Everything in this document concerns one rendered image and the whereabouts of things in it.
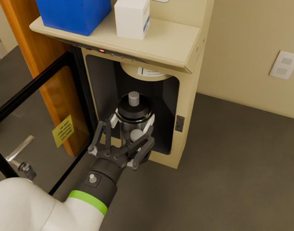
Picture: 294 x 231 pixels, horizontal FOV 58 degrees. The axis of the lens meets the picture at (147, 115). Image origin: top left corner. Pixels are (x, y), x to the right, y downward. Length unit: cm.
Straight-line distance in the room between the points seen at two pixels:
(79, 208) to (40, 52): 38
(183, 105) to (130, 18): 30
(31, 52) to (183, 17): 36
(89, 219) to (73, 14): 40
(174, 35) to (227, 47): 58
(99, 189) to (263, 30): 75
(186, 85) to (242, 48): 47
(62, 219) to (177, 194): 47
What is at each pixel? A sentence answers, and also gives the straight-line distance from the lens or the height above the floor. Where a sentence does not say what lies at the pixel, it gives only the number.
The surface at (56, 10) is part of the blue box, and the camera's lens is 54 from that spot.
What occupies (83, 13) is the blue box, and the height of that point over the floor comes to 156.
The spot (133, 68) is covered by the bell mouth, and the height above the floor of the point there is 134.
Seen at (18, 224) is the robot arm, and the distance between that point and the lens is 53.
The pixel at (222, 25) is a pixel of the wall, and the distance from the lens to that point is 104.
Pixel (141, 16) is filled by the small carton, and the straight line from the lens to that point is 48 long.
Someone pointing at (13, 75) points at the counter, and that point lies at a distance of 143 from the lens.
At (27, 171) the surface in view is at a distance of 73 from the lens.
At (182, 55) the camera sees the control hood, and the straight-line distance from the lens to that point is 48.
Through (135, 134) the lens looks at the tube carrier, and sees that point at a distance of 75.
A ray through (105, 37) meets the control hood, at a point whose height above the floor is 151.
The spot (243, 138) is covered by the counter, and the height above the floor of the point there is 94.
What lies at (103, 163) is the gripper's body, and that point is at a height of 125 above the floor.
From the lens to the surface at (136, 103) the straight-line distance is 70.
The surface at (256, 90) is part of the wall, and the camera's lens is 120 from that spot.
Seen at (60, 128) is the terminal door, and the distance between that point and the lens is 79.
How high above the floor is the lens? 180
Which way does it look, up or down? 51 degrees down
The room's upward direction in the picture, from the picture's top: straight up
